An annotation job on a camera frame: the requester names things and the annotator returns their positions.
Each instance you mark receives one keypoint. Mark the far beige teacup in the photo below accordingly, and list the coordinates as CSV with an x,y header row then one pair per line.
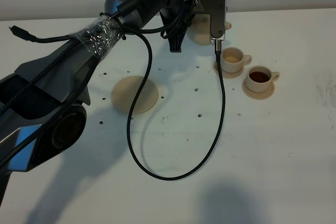
x,y
233,59

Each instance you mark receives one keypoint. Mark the beige ceramic teapot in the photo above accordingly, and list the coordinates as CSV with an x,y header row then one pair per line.
x,y
199,30

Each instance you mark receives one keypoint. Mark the large beige teapot saucer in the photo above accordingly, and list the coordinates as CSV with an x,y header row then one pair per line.
x,y
123,94

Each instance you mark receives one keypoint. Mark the beige cup saucer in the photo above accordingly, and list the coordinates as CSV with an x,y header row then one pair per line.
x,y
258,95
227,75

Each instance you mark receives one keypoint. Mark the beige teacup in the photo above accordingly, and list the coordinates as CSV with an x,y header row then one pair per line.
x,y
233,59
260,78

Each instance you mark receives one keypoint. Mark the near beige cup saucer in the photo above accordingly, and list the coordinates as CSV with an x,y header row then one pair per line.
x,y
258,95

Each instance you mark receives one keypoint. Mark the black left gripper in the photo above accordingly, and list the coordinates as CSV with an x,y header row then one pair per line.
x,y
173,19

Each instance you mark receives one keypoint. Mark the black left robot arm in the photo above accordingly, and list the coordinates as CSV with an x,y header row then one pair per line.
x,y
43,103

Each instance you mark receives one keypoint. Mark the near beige teacup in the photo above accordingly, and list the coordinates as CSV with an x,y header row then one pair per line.
x,y
260,78

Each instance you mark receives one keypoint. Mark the far beige cup saucer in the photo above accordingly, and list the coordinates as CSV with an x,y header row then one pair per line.
x,y
227,75

